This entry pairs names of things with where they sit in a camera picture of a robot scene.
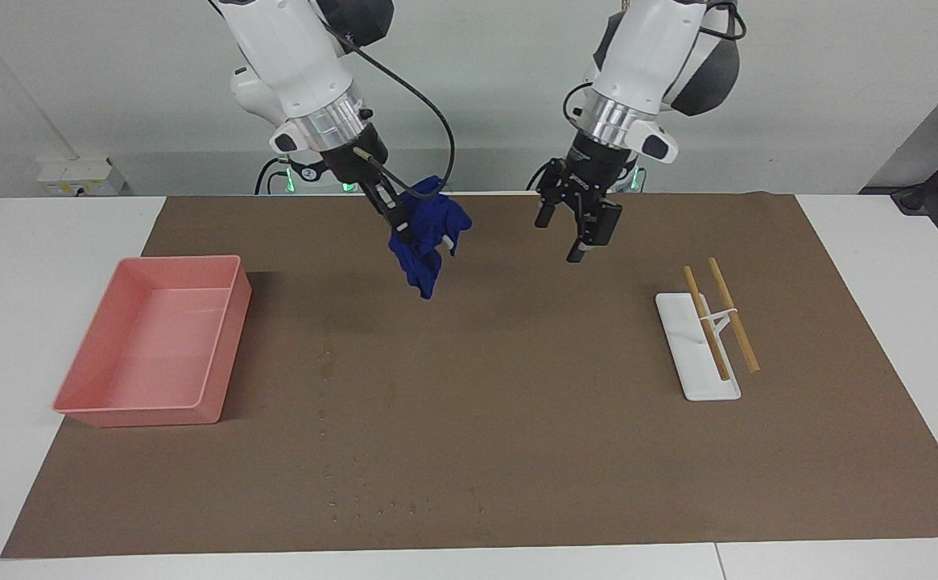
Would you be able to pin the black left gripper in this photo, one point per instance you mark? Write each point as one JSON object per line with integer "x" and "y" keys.
{"x": 593, "y": 173}

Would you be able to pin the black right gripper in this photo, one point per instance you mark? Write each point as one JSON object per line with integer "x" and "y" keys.
{"x": 356, "y": 169}

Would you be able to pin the blue towel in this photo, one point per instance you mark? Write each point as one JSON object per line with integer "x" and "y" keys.
{"x": 428, "y": 234}

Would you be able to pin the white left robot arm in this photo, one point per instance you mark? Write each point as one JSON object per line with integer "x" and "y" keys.
{"x": 654, "y": 48}

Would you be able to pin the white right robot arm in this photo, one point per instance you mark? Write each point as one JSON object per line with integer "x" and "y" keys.
{"x": 291, "y": 56}

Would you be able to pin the wooden rack rod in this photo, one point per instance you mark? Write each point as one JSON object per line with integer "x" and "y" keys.
{"x": 706, "y": 322}
{"x": 734, "y": 318}

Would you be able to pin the brown table mat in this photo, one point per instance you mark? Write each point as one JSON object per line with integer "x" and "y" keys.
{"x": 485, "y": 387}

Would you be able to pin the white rack tray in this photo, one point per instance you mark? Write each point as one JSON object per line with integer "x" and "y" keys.
{"x": 706, "y": 383}

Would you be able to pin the pink plastic bin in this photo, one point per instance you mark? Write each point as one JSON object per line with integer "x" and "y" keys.
{"x": 154, "y": 346}

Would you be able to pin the black stand leg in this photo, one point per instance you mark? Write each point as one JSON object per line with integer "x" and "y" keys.
{"x": 931, "y": 181}

